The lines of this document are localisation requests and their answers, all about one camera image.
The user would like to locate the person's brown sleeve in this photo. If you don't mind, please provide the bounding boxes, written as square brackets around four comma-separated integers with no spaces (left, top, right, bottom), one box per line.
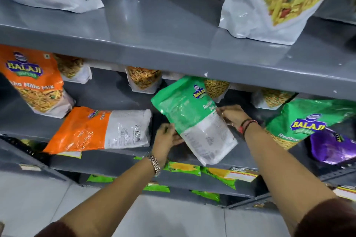
[34,220,77,237]
[294,197,356,237]

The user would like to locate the green and white snack packet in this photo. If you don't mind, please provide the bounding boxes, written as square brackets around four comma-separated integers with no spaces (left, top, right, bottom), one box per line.
[151,76,238,167]

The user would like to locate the silver metal bracelet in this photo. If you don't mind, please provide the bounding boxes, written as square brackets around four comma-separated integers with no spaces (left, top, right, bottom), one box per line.
[146,155,161,177]

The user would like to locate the person's right forearm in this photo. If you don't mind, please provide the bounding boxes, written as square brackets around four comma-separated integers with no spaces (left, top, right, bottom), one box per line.
[244,123,338,236]

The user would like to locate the person's left forearm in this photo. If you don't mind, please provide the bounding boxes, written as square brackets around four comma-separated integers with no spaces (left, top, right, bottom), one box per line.
[57,157,158,237]

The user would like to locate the grey metal shelf board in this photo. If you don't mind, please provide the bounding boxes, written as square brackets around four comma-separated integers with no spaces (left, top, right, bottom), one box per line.
[0,67,356,190]
[79,171,260,207]
[0,134,70,182]
[0,0,356,102]

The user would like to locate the red and black wrist threads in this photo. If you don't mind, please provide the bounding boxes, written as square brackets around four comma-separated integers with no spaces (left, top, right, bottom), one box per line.
[238,118,259,136]

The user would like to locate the green snack packet yellow print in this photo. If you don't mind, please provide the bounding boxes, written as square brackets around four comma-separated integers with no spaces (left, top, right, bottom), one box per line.
[264,97,356,151]

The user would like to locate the person's left hand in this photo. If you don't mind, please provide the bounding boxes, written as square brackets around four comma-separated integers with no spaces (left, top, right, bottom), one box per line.
[151,123,184,163]

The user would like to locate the green and yellow snack packet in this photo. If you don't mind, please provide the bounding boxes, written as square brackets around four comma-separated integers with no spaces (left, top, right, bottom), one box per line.
[143,183,170,193]
[86,174,115,183]
[164,161,201,177]
[201,167,237,190]
[191,190,220,202]

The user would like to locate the white-bottomed snack packet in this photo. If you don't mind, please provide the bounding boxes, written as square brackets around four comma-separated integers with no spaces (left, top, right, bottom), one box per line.
[125,66,162,94]
[251,88,296,111]
[53,53,93,84]
[204,79,231,103]

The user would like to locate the person's brown right sleeve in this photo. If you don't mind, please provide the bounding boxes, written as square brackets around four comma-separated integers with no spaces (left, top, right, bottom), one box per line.
[294,197,356,237]

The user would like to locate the orange snack packet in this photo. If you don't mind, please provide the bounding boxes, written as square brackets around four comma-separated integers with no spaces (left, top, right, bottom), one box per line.
[42,106,153,155]
[0,44,76,119]

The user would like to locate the person's brown left sleeve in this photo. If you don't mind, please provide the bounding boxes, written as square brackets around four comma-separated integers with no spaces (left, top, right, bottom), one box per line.
[34,220,77,237]

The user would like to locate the purple snack packet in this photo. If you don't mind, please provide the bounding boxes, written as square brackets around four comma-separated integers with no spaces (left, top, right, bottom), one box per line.
[309,128,356,165]

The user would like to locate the paper shelf price label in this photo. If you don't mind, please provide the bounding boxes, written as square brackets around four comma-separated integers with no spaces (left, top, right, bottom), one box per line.
[333,186,356,202]
[19,164,42,172]
[225,167,259,183]

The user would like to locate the person's right hand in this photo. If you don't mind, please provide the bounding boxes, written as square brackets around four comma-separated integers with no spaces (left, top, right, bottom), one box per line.
[216,105,252,129]

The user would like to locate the pale yellow shelf label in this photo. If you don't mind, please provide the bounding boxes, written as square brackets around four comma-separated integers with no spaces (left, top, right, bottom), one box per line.
[56,151,82,159]

